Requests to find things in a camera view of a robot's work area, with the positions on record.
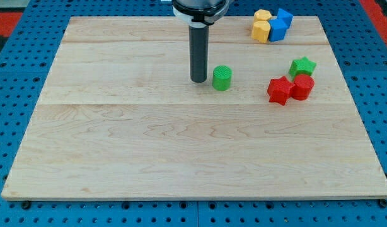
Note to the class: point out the green cylinder block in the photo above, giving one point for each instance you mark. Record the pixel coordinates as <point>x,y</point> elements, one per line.
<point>221,80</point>

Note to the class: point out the yellow hexagon block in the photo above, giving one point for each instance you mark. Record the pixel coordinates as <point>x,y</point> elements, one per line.
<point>260,31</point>
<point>262,15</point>

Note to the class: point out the yellow hexagon block rear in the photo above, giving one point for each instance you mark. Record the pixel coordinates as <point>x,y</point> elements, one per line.
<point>262,15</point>

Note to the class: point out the red star block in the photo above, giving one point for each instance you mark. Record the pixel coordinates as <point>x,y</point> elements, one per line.
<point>280,90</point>

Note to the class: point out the blue block rear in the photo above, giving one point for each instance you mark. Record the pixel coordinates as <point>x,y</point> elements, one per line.
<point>285,16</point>

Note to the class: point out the green star block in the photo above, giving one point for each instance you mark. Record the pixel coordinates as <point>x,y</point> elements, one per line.
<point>301,66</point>

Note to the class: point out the red cylinder block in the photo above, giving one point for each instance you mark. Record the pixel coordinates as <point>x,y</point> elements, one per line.
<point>303,85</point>

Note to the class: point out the yellow hexagon block front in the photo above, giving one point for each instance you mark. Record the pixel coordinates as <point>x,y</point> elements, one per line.
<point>260,31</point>

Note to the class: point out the blue block front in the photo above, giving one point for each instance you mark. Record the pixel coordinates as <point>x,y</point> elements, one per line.
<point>278,30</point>

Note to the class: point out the blue block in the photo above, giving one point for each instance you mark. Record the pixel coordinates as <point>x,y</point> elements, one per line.
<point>278,30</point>
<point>285,16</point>

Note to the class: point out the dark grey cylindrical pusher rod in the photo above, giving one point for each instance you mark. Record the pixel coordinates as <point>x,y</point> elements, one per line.
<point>198,46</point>

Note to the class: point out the light wooden board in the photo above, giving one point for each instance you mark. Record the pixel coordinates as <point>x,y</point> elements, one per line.
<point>118,119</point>

